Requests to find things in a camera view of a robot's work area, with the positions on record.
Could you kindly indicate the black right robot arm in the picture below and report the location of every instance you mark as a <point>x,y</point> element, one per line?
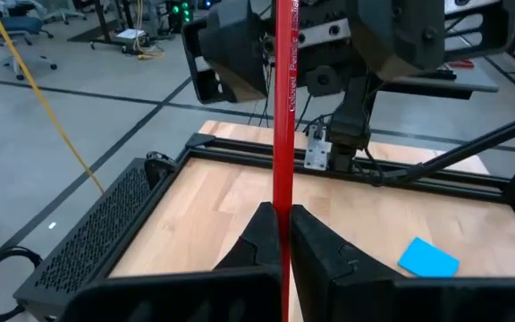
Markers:
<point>351,121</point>

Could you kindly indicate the black desk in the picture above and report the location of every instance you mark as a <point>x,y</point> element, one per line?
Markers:
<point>105,22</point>

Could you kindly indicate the blue sticky note pad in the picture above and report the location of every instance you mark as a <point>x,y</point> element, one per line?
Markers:
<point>427,261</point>

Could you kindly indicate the white box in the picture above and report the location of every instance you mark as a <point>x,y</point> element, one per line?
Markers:
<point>130,34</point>

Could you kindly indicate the small red item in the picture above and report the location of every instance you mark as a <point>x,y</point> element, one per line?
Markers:
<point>461,64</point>

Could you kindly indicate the grey desk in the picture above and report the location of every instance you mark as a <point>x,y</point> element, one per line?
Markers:
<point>463,82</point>

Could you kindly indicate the black computer with green lights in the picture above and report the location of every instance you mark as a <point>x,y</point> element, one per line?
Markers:
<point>181,11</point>

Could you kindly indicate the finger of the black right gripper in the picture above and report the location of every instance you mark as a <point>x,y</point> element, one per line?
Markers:
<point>235,53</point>
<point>396,40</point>

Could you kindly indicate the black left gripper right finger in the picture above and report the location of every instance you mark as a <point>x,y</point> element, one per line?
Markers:
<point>324,277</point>

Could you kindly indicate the black keyboard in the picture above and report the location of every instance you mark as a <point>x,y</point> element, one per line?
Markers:
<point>436,73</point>

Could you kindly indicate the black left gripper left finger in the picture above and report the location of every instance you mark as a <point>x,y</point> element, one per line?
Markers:
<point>262,246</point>

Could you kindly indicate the red coloured pencil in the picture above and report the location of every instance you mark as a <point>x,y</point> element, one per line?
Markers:
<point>284,134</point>

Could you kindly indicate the white-framed blue office chair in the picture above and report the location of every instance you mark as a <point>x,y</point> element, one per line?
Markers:
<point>16,24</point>

